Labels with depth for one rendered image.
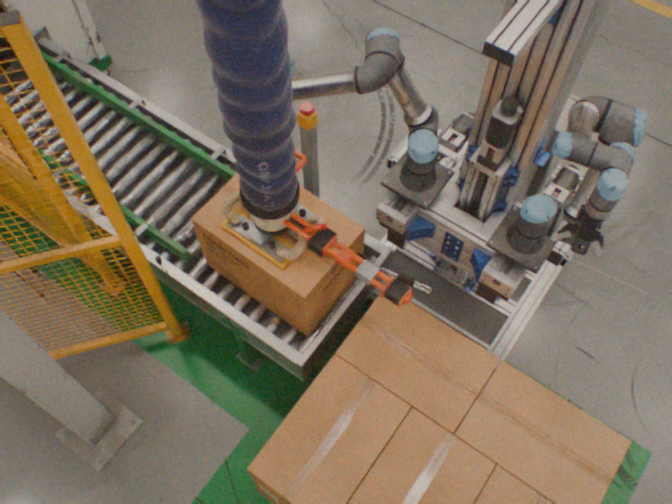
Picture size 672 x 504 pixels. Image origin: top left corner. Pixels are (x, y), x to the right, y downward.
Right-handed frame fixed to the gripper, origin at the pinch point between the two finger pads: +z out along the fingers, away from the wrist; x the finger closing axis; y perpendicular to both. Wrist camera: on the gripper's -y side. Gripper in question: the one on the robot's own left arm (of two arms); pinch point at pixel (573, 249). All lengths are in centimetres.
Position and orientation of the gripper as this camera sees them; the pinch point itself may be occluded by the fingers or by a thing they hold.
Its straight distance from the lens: 224.0
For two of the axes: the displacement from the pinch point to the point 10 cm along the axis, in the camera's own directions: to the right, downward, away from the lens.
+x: -9.2, -3.5, 1.9
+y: 3.9, -8.0, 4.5
